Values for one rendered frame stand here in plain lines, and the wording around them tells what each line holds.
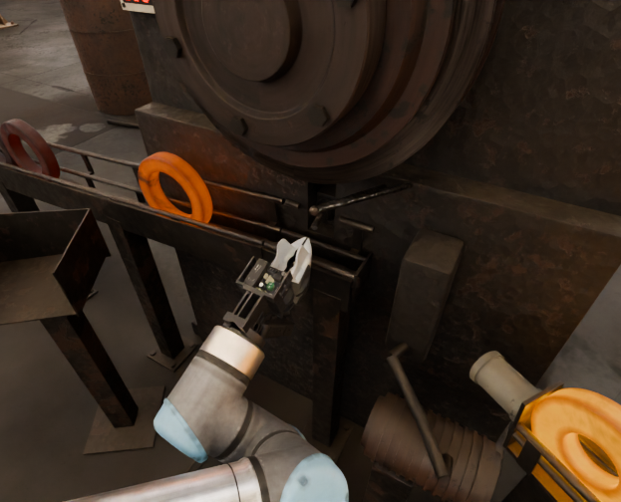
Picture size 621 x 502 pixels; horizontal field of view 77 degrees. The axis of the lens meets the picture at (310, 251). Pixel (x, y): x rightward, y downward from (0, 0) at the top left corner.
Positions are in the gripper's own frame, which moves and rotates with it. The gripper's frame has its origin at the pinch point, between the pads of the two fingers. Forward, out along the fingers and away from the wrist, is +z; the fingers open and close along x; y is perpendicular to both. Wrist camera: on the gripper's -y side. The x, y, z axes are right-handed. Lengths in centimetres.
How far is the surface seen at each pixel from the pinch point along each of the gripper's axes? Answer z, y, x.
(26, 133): 3, 0, 86
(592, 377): 38, -91, -76
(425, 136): 7.9, 23.4, -17.3
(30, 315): -33, -5, 46
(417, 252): 3.5, 4.3, -19.3
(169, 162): 4.0, 6.5, 32.3
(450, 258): 4.6, 4.0, -24.2
